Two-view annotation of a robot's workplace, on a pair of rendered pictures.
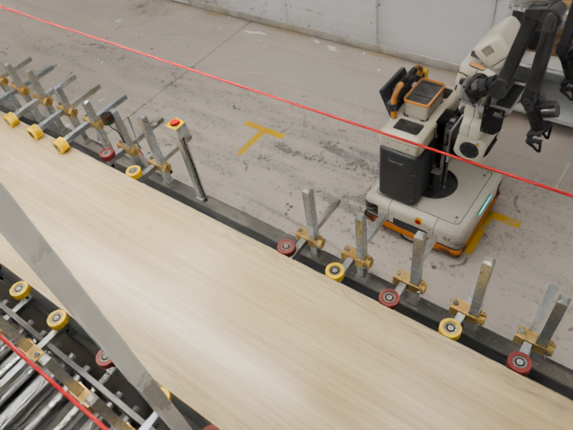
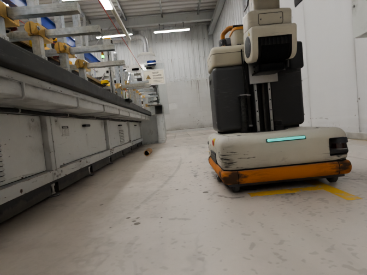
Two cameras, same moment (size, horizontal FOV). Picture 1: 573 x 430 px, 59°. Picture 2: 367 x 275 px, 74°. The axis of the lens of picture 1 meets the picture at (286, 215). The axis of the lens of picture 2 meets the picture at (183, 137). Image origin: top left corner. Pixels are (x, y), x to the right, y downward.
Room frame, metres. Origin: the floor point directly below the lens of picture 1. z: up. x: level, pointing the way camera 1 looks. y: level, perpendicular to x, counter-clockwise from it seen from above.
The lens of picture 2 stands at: (0.75, -1.66, 0.36)
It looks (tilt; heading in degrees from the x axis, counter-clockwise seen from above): 3 degrees down; 45
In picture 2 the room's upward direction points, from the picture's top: 6 degrees counter-clockwise
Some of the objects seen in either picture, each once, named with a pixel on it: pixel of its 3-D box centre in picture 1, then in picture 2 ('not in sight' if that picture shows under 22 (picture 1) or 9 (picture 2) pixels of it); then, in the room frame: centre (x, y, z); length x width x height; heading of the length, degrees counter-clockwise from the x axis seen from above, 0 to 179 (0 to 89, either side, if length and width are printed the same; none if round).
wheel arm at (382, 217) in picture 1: (359, 248); (75, 51); (1.35, -0.29, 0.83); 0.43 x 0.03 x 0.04; 136
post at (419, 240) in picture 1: (416, 271); (33, 9); (1.11, -0.46, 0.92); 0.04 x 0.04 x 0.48; 46
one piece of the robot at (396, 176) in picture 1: (424, 140); (254, 82); (2.22, -0.88, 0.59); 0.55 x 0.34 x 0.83; 135
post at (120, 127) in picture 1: (128, 144); (123, 84); (2.33, 0.79, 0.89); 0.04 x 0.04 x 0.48; 46
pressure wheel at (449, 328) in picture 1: (448, 334); not in sight; (0.86, -0.51, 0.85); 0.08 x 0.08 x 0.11
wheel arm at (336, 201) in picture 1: (313, 229); (91, 65); (1.52, -0.11, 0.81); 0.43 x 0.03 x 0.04; 136
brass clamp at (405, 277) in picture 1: (409, 281); (39, 33); (1.13, -0.45, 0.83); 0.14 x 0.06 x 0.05; 46
